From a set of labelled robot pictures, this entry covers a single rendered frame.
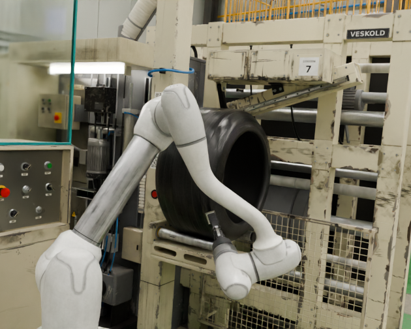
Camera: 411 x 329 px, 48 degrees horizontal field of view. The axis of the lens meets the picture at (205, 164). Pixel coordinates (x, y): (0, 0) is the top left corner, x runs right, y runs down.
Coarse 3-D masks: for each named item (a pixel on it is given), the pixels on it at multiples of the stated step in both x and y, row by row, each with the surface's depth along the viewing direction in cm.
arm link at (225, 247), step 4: (220, 244) 164; (224, 244) 164; (228, 244) 164; (216, 248) 164; (220, 248) 162; (224, 248) 162; (228, 248) 162; (232, 248) 162; (216, 252) 162; (220, 252) 161; (224, 252) 160; (236, 252) 162; (216, 256) 161
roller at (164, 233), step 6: (162, 228) 213; (162, 234) 212; (168, 234) 210; (174, 234) 208; (180, 234) 207; (186, 234) 206; (174, 240) 209; (180, 240) 206; (186, 240) 204; (192, 240) 202; (198, 240) 201; (204, 240) 200; (210, 240) 199; (198, 246) 201; (204, 246) 199; (210, 246) 197
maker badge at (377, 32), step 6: (348, 30) 226; (354, 30) 225; (360, 30) 223; (366, 30) 222; (372, 30) 220; (378, 30) 219; (384, 30) 217; (348, 36) 226; (354, 36) 225; (360, 36) 223; (366, 36) 222; (372, 36) 220; (378, 36) 219; (384, 36) 217
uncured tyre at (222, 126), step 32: (224, 128) 190; (256, 128) 208; (160, 160) 194; (224, 160) 187; (256, 160) 232; (160, 192) 195; (192, 192) 185; (256, 192) 232; (192, 224) 194; (224, 224) 194
